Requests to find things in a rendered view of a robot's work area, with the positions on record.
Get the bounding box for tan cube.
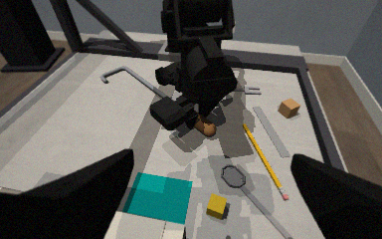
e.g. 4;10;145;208
278;98;300;119

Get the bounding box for grey spoon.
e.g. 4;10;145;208
221;164;286;235

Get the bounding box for yellow cube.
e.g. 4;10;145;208
206;193;227;219

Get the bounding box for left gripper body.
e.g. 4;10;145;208
150;65;203;130

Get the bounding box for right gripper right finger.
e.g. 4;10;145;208
290;153;382;239

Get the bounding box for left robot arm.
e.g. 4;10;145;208
155;0;236;102

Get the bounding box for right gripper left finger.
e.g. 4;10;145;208
0;148;134;239

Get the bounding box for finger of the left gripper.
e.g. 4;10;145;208
198;98;223;118
185;112;198;129

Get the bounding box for yellow pencil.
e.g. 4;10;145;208
243;123;288;200

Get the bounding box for grey flat bar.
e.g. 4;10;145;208
253;107;290;157

